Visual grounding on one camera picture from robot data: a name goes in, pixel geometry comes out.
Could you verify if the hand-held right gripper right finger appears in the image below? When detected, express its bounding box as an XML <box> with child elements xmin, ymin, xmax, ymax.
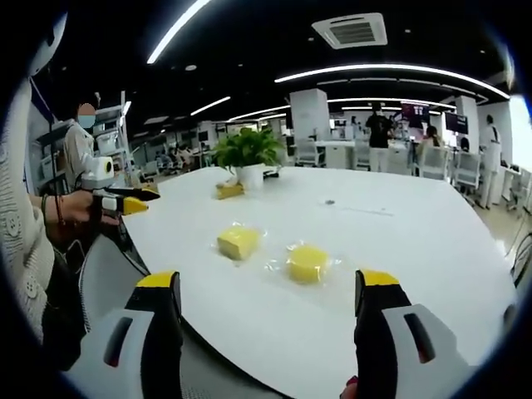
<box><xmin>352</xmin><ymin>268</ymin><xmax>471</xmax><ymax>399</ymax></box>

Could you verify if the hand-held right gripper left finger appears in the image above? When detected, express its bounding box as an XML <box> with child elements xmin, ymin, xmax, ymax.
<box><xmin>62</xmin><ymin>270</ymin><xmax>185</xmax><ymax>399</ymax></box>

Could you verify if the round yellow silicone block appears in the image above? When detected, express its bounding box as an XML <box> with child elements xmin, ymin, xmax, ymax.
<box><xmin>284</xmin><ymin>244</ymin><xmax>331</xmax><ymax>286</ymax></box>

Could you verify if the square yellow silicone block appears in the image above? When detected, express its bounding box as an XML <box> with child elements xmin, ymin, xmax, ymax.
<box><xmin>216</xmin><ymin>225</ymin><xmax>260</xmax><ymax>263</ymax></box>

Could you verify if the person's left hand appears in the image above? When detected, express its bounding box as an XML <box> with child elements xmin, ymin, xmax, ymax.
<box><xmin>42</xmin><ymin>190</ymin><xmax>121</xmax><ymax>228</ymax></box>

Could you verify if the person's right hand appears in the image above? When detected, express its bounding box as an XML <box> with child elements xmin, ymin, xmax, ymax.
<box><xmin>340</xmin><ymin>375</ymin><xmax>361</xmax><ymax>399</ymax></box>

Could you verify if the white shelving rack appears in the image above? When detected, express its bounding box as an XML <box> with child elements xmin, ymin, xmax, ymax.
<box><xmin>92</xmin><ymin>90</ymin><xmax>133</xmax><ymax>178</ymax></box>

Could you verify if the grey office chair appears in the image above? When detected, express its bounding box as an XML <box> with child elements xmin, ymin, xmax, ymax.
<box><xmin>77</xmin><ymin>224</ymin><xmax>151</xmax><ymax>336</ymax></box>

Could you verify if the small yellow packet by plant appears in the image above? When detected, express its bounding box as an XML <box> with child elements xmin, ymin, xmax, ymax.
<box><xmin>214</xmin><ymin>181</ymin><xmax>247</xmax><ymax>201</ymax></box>

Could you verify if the ceiling light strip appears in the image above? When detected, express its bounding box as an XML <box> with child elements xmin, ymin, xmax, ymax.
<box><xmin>227</xmin><ymin>105</ymin><xmax>292</xmax><ymax>122</ymax></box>
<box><xmin>273</xmin><ymin>63</ymin><xmax>512</xmax><ymax>100</ymax></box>
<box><xmin>146</xmin><ymin>0</ymin><xmax>214</xmax><ymax>65</ymax></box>
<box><xmin>190</xmin><ymin>96</ymin><xmax>232</xmax><ymax>117</ymax></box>

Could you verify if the potted green plant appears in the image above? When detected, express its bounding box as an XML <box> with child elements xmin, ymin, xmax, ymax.
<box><xmin>211</xmin><ymin>126</ymin><xmax>288</xmax><ymax>190</ymax></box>

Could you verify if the person's cream knit cardigan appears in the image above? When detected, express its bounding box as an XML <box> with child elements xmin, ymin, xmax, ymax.
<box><xmin>0</xmin><ymin>76</ymin><xmax>57</xmax><ymax>344</ymax></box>

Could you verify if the white worn device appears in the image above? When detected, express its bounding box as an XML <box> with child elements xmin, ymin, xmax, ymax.
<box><xmin>25</xmin><ymin>11</ymin><xmax>68</xmax><ymax>78</ymax></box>

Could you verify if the dark chair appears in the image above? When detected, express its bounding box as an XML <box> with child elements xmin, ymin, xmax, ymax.
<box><xmin>504</xmin><ymin>231</ymin><xmax>532</xmax><ymax>333</ymax></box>

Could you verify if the white office chair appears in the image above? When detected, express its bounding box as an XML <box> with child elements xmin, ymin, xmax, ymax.
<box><xmin>296</xmin><ymin>138</ymin><xmax>326</xmax><ymax>168</ymax></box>
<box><xmin>454</xmin><ymin>150</ymin><xmax>482</xmax><ymax>193</ymax></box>
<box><xmin>422</xmin><ymin>146</ymin><xmax>451</xmax><ymax>180</ymax></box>

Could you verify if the white pillar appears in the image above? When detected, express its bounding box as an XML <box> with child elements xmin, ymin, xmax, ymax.
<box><xmin>288</xmin><ymin>87</ymin><xmax>331</xmax><ymax>143</ymax></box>

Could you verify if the dark monitor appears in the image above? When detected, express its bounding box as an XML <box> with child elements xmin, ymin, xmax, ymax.
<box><xmin>444</xmin><ymin>111</ymin><xmax>470</xmax><ymax>135</ymax></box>

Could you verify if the ceiling air conditioner vent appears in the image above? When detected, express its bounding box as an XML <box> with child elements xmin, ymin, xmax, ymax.
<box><xmin>311</xmin><ymin>12</ymin><xmax>389</xmax><ymax>51</ymax></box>

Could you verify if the dark wall screen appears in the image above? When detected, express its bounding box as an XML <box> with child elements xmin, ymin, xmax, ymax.
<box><xmin>400</xmin><ymin>101</ymin><xmax>431</xmax><ymax>126</ymax></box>

